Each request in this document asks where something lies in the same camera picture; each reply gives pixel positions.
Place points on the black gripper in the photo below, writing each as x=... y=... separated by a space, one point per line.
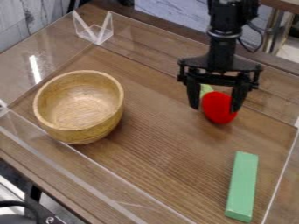
x=240 y=75

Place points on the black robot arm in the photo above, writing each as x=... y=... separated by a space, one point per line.
x=228 y=16

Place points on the wooden bowl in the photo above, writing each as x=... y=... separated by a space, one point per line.
x=78 y=106

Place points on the green rectangular block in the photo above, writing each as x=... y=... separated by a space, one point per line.
x=241 y=188

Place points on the clear acrylic corner bracket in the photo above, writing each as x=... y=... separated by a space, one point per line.
x=93 y=33

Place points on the clear acrylic tray wall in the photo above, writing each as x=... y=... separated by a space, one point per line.
x=96 y=194

